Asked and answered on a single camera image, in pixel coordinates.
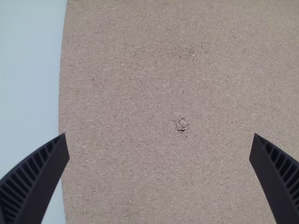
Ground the cork mat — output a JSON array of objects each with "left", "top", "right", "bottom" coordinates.
[{"left": 57, "top": 0, "right": 299, "bottom": 224}]

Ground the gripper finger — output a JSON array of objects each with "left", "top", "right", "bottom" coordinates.
[
  {"left": 0, "top": 133, "right": 70, "bottom": 224},
  {"left": 249, "top": 133, "right": 299, "bottom": 224}
]

